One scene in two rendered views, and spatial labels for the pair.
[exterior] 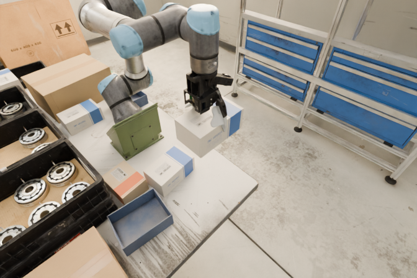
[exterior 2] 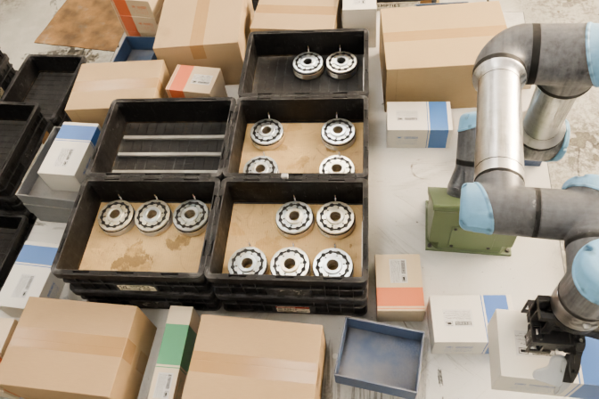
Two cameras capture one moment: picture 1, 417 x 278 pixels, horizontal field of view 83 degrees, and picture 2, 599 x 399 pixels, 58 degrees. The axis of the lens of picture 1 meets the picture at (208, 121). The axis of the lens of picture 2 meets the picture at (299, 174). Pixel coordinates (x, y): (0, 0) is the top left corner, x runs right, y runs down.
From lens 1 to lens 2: 51 cm
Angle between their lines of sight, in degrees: 41
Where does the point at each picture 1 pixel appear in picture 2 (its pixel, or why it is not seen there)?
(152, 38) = (514, 231)
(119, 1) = (559, 61)
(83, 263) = (288, 358)
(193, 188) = (481, 380)
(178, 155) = not seen: hidden behind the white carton
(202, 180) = not seen: hidden behind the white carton
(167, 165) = (467, 319)
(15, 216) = (266, 235)
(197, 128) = (513, 355)
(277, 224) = not seen: outside the picture
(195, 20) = (580, 274)
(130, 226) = (363, 350)
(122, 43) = (463, 219)
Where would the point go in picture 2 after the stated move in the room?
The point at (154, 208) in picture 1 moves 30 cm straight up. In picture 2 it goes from (407, 356) to (416, 313)
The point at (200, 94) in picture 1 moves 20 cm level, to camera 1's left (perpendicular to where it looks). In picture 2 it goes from (542, 331) to (447, 245)
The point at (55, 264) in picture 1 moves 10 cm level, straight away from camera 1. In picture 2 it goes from (267, 331) to (261, 293)
